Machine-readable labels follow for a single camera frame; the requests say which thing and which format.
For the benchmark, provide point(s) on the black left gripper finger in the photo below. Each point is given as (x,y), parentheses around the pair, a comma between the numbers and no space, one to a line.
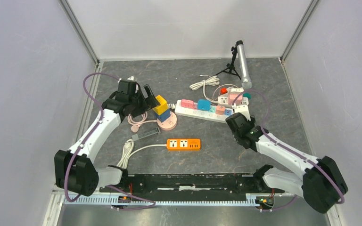
(142,104)
(150,100)

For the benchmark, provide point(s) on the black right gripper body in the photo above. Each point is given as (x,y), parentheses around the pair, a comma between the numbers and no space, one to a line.
(252,123)

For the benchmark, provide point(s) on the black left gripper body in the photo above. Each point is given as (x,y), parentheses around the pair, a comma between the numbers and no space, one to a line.
(132,101)

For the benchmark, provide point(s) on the yellow cube socket adapter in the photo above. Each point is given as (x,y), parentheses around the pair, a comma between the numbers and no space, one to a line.
(162,107)

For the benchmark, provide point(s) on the blue cube socket adapter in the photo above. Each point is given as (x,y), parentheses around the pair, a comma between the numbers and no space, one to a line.
(164,116)

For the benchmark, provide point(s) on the pink round power socket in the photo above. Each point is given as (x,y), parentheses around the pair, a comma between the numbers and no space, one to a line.
(169,124)

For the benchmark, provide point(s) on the long white power strip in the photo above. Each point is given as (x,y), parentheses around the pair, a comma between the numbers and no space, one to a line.
(198,114)

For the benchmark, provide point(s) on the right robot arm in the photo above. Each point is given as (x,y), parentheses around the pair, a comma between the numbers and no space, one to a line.
(317,180)

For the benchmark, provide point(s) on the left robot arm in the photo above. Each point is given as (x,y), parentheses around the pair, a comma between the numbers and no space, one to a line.
(74,167)

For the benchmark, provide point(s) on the pink flat plug adapter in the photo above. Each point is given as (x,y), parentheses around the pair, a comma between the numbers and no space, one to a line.
(187,103)

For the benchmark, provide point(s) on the teal small plug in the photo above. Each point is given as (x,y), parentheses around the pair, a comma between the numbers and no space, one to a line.
(247,95)

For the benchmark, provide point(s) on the red small plug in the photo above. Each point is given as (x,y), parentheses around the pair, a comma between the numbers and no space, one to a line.
(223,91)

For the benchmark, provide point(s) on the salmon small cube adapter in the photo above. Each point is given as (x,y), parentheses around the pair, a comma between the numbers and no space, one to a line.
(220,110)

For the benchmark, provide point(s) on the small white power strip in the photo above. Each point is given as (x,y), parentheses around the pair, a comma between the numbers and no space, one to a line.
(224,100)

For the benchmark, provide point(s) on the pink white cube adapter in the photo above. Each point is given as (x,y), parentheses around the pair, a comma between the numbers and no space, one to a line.
(234,96)

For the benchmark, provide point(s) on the silver cylindrical flashlight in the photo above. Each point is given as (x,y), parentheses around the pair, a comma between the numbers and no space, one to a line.
(244,76)

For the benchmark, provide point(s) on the light blue cube adapter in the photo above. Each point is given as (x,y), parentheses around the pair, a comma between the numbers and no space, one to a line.
(203,105)

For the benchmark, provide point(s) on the orange power strip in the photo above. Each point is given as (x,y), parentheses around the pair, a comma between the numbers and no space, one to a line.
(190,144)

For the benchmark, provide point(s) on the grey plastic bracket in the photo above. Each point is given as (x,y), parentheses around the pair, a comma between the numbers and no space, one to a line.
(137,137)

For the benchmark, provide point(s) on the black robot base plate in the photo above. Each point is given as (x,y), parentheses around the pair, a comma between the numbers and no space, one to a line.
(194,187)

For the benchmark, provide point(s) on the aluminium slotted rail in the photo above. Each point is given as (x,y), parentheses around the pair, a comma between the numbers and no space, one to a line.
(114,199)

